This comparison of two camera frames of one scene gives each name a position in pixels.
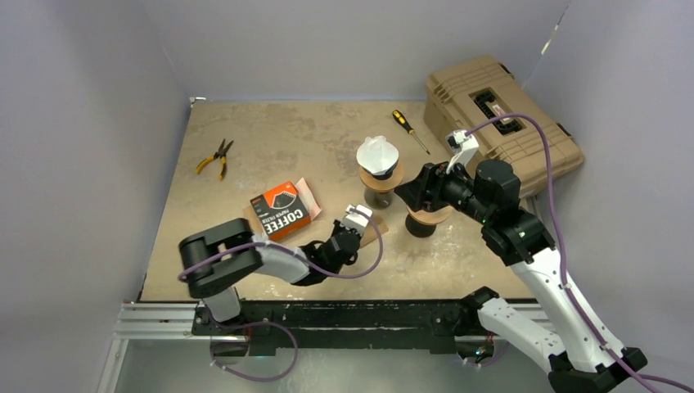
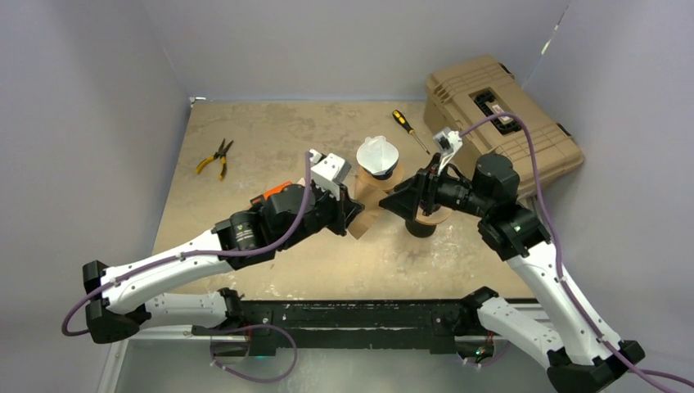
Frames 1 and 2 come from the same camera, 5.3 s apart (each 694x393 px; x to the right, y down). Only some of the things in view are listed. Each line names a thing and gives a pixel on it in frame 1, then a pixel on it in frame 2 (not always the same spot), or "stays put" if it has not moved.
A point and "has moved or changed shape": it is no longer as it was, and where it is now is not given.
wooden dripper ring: (382, 183) stays put
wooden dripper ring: (430, 217) stays put
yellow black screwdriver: (405, 124) stays put
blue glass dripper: (383, 175) stays put
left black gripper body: (337, 228) to (326, 214)
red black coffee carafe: (428, 218) has moved or changed shape
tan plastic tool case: (461, 97) stays put
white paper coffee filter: (376, 155) stays put
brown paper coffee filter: (370, 233) to (369, 196)
